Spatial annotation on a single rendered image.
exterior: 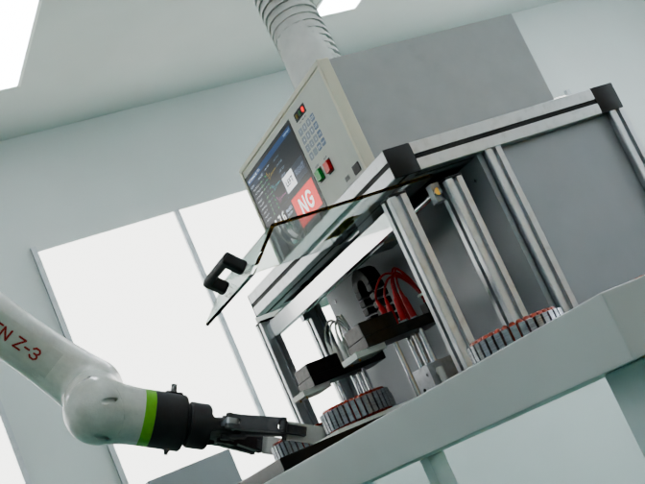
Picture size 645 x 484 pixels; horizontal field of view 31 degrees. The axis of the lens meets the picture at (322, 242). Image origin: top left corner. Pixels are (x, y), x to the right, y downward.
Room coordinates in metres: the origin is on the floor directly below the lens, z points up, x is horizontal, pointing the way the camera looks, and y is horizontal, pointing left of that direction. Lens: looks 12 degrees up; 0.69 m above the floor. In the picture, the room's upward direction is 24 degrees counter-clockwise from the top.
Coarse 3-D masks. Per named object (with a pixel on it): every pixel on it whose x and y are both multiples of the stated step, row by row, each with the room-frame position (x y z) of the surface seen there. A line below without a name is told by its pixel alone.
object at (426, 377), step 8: (440, 360) 1.82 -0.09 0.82; (448, 360) 1.83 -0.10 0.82; (424, 368) 1.82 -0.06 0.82; (432, 368) 1.81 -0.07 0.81; (448, 368) 1.83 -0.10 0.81; (456, 368) 1.83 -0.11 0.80; (416, 376) 1.85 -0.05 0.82; (424, 376) 1.83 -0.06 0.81; (432, 376) 1.81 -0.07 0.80; (448, 376) 1.82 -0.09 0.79; (424, 384) 1.84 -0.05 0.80; (432, 384) 1.82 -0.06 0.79; (424, 392) 1.85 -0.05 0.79
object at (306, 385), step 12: (324, 360) 2.01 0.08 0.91; (336, 360) 2.02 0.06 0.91; (372, 360) 2.05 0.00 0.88; (300, 372) 2.02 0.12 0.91; (312, 372) 2.00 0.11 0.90; (324, 372) 2.01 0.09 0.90; (336, 372) 2.01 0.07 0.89; (348, 372) 2.03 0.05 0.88; (360, 372) 2.07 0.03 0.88; (300, 384) 2.04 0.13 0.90; (312, 384) 2.00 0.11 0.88; (324, 384) 2.01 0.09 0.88; (360, 384) 2.07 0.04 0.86; (300, 396) 2.00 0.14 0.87; (312, 396) 2.04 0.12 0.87
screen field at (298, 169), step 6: (300, 156) 1.91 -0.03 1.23; (300, 162) 1.92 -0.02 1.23; (294, 168) 1.95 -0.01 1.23; (300, 168) 1.93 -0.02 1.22; (306, 168) 1.91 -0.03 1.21; (288, 174) 1.97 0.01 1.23; (294, 174) 1.96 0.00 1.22; (300, 174) 1.94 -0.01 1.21; (282, 180) 2.00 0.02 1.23; (288, 180) 1.98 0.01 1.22; (294, 180) 1.96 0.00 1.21; (288, 186) 1.99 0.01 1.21; (294, 186) 1.97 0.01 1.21; (288, 192) 2.00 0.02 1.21
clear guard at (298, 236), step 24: (384, 192) 1.65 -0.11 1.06; (408, 192) 1.72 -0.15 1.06; (312, 216) 1.60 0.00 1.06; (336, 216) 1.67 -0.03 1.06; (360, 216) 1.74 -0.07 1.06; (264, 240) 1.56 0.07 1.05; (288, 240) 1.68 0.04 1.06; (312, 240) 1.75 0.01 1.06; (336, 240) 1.83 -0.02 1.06; (264, 264) 1.77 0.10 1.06; (240, 288) 1.59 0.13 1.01; (216, 312) 1.70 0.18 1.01
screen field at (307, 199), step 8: (304, 184) 1.94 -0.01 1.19; (312, 184) 1.92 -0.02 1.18; (304, 192) 1.95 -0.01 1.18; (312, 192) 1.93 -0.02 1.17; (296, 200) 1.99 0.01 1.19; (304, 200) 1.96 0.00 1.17; (312, 200) 1.94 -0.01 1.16; (320, 200) 1.91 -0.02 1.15; (296, 208) 2.00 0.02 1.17; (304, 208) 1.97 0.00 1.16; (312, 208) 1.95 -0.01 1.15
